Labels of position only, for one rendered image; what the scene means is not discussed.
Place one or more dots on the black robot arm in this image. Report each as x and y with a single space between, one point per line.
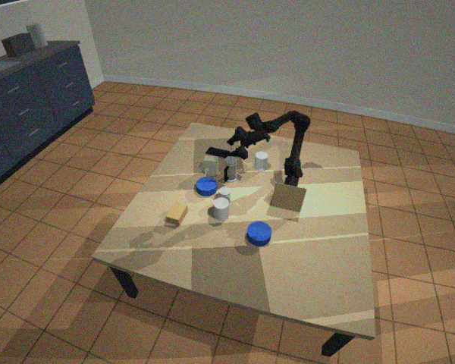
292 165

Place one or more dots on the light grey cylinder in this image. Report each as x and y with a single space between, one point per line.
261 161
221 209

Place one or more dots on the blue cylinder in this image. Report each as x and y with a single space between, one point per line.
206 186
259 233

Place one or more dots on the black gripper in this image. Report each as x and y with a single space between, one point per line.
241 151

